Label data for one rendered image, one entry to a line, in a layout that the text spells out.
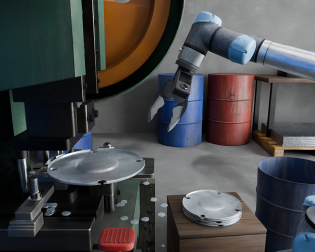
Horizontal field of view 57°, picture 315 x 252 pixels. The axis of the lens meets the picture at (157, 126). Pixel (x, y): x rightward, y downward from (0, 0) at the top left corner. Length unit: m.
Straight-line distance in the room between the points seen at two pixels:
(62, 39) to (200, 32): 0.39
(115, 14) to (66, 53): 0.58
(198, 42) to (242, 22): 3.46
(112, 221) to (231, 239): 0.69
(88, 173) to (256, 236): 0.88
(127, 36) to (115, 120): 3.14
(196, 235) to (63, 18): 1.03
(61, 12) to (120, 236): 0.47
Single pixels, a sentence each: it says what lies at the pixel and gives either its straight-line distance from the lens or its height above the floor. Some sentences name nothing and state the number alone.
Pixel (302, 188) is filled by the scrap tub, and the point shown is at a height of 0.45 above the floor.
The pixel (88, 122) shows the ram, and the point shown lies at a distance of 0.84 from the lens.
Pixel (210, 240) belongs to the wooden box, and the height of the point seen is 0.31.
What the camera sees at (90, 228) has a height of 0.70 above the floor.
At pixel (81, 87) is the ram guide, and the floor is 1.03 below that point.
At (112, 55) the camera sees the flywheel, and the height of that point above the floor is 1.11.
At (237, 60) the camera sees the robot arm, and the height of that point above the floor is 1.09.
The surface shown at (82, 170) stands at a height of 0.78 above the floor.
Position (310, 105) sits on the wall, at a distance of 4.74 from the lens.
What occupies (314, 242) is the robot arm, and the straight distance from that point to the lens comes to 0.88.
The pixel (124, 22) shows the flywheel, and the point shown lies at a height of 1.23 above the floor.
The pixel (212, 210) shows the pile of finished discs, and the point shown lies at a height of 0.39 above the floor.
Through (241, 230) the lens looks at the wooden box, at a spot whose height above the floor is 0.35.
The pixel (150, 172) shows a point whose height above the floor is 0.78.
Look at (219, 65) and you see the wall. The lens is 4.23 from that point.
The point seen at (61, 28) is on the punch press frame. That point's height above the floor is 1.16.
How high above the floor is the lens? 1.11
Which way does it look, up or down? 14 degrees down
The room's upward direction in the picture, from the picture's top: straight up
